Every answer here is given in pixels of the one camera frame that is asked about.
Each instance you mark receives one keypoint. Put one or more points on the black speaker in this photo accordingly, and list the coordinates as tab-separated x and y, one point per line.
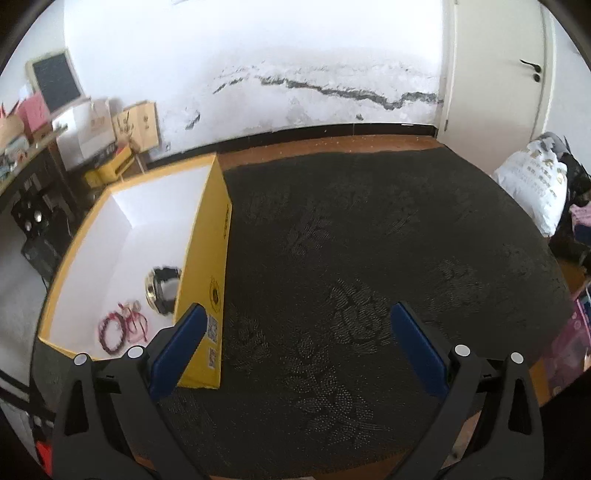
32	215

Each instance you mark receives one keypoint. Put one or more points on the yellow white cardboard box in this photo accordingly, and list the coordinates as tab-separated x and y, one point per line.
158	242

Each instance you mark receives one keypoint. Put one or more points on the white plastic bag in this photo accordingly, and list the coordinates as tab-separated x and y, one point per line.
537	179

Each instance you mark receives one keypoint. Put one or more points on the black metal shelf desk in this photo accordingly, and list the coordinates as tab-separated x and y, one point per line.
42	173

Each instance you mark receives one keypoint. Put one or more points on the black patterned tablecloth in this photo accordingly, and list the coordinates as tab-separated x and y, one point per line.
320	249

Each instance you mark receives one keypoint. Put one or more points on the yellow flat box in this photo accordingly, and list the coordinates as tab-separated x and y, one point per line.
111	170

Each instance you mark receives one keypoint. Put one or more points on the white paper shopping bag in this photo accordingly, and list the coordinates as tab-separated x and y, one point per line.
89	130

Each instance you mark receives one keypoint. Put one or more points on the pink box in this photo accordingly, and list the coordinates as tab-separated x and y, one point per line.
33	112

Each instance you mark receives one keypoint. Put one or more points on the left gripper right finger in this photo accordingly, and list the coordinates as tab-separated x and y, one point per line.
507	442

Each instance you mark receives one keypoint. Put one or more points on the framed blackboard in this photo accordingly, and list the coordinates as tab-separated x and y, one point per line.
54	77

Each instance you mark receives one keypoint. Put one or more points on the white door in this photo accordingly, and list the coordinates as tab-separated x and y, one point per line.
499	81

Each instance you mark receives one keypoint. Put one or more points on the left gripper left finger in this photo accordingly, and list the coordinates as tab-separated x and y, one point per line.
108	424

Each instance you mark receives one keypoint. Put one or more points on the brown kraft paper bag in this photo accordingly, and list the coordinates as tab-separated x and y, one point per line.
137	127

